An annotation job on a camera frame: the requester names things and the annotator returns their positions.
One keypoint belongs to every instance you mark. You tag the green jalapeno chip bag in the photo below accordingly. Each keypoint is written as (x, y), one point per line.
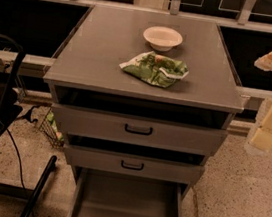
(156, 70)

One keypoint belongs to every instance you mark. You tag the grey drawer cabinet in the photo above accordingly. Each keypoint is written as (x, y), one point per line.
(109, 36)

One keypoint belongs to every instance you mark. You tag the grey bottom drawer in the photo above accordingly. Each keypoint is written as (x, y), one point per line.
(105, 194)

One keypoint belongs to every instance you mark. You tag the grey drawer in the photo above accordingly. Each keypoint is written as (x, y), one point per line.
(158, 163)
(181, 128)
(105, 194)

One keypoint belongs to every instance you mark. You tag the grey middle drawer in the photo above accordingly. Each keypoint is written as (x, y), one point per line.
(158, 163)

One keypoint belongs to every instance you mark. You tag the grey top drawer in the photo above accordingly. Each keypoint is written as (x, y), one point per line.
(181, 128)

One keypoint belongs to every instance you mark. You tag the white bowl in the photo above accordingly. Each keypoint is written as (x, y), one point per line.
(162, 38)

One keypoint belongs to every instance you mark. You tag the black top drawer handle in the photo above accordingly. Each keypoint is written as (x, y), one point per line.
(138, 130)

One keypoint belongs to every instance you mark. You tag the black drawer handle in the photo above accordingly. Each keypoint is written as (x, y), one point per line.
(138, 130)
(133, 167)

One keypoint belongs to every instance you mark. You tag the black middle drawer handle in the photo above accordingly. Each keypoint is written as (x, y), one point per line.
(133, 167)

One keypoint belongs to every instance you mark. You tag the wire basket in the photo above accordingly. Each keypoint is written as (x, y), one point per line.
(49, 128)

